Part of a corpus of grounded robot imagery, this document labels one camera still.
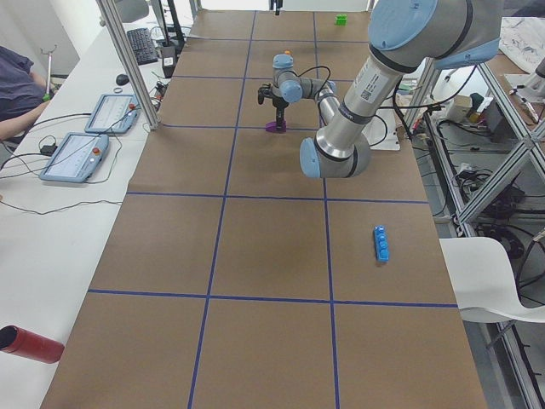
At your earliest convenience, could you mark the purple trapezoid block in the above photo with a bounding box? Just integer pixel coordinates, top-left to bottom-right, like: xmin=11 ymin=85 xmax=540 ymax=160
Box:
xmin=265 ymin=121 xmax=286 ymax=133

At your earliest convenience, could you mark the blue teach pendant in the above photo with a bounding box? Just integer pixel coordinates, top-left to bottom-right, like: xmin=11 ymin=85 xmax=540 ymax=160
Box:
xmin=39 ymin=133 xmax=109 ymax=183
xmin=84 ymin=94 xmax=139 ymax=135

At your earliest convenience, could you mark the seated person dark shirt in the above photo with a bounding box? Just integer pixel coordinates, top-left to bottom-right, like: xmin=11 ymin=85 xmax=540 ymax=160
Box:
xmin=1 ymin=46 xmax=54 ymax=146

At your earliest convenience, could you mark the white camera pedestal column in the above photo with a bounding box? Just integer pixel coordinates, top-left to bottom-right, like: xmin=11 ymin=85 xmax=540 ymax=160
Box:
xmin=364 ymin=109 xmax=400 ymax=151

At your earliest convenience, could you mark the black keyboard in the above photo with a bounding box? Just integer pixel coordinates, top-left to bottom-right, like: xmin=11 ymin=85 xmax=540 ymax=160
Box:
xmin=126 ymin=28 xmax=158 ymax=66

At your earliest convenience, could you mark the aluminium frame post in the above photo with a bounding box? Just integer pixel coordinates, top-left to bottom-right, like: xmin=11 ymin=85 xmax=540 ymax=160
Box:
xmin=96 ymin=0 xmax=159 ymax=130

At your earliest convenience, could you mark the near blue teach pendant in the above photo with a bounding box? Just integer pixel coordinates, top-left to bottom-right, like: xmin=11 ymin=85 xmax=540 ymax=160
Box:
xmin=39 ymin=133 xmax=109 ymax=183

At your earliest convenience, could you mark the green double block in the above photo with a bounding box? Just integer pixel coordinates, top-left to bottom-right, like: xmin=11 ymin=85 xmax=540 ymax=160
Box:
xmin=335 ymin=14 xmax=347 ymax=26

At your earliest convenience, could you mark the long blue four-stud block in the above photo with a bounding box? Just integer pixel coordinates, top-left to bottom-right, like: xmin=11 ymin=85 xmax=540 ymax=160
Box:
xmin=373 ymin=225 xmax=390 ymax=262

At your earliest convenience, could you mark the white chair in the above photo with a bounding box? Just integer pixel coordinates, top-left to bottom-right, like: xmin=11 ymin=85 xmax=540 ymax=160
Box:
xmin=439 ymin=237 xmax=544 ymax=324

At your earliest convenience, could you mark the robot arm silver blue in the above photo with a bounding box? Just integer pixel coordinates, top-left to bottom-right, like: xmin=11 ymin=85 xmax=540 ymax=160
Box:
xmin=270 ymin=1 xmax=503 ymax=178

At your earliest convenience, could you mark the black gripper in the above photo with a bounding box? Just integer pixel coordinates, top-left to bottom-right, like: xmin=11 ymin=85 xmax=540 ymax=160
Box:
xmin=272 ymin=0 xmax=289 ymax=129

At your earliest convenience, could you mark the far blue teach pendant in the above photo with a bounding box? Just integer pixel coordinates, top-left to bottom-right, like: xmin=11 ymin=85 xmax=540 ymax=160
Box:
xmin=84 ymin=94 xmax=139 ymax=135

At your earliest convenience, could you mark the red cylinder tube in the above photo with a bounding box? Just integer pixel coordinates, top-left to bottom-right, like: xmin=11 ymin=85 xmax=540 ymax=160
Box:
xmin=1 ymin=325 xmax=65 ymax=364

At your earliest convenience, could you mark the black computer mouse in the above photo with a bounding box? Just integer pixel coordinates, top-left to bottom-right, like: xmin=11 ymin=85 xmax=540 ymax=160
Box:
xmin=116 ymin=74 xmax=129 ymax=86

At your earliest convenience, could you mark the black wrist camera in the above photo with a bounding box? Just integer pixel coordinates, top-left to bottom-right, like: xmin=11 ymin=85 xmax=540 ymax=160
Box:
xmin=257 ymin=84 xmax=273 ymax=105

